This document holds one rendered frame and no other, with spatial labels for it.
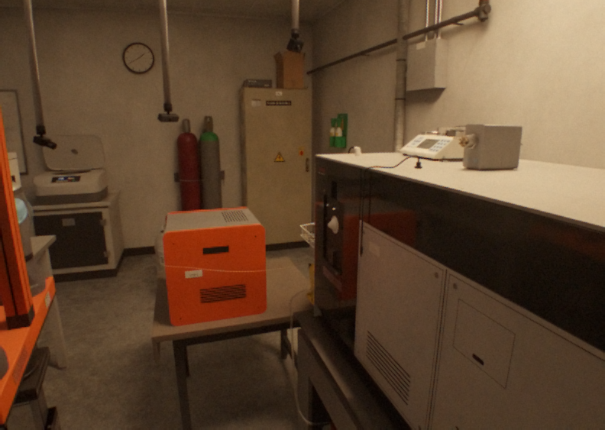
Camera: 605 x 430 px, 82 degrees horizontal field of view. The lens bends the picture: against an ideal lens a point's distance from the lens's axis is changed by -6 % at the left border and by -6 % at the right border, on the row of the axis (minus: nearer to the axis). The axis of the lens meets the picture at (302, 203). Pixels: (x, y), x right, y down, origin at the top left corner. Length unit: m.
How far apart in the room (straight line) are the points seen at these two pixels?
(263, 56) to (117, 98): 1.76
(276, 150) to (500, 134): 3.46
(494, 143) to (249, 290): 1.15
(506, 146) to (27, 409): 1.32
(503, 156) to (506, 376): 0.61
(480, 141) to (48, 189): 3.80
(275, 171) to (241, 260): 2.82
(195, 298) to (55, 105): 3.47
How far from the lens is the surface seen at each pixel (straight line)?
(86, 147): 4.52
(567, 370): 0.68
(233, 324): 1.70
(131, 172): 4.66
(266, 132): 4.32
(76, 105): 4.72
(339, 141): 3.86
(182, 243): 1.59
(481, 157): 1.10
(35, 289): 1.10
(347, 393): 1.29
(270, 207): 4.44
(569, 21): 2.09
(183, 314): 1.72
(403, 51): 2.95
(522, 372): 0.74
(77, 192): 4.13
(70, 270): 4.35
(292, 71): 4.46
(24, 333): 0.93
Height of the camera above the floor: 1.57
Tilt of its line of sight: 12 degrees down
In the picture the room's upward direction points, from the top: straight up
